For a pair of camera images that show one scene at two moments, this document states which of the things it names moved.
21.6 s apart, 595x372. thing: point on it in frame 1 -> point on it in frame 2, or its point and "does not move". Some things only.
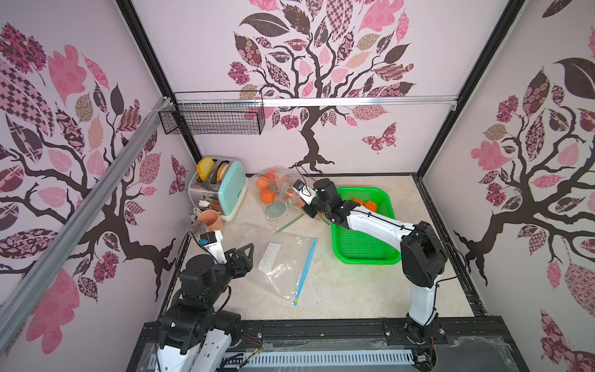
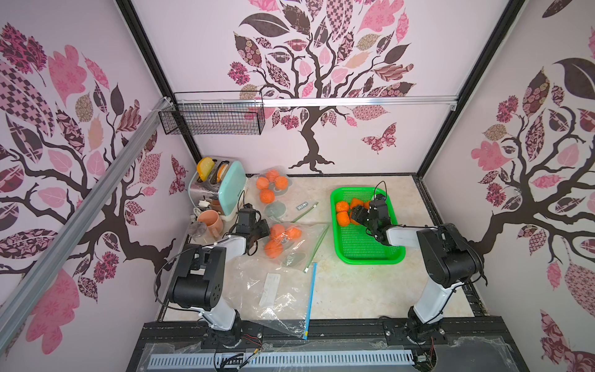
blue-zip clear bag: x=280 y=261 -> x=278 y=296
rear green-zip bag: x=273 y=182 does not move
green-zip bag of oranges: x=282 y=204 -> x=294 y=245
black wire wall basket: x=214 y=113 does not move
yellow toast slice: x=204 y=167 does not move
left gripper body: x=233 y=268 -> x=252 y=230
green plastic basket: x=349 y=246 does not move
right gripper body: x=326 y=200 -> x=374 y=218
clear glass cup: x=197 y=227 does not move
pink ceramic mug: x=211 y=218 does not move
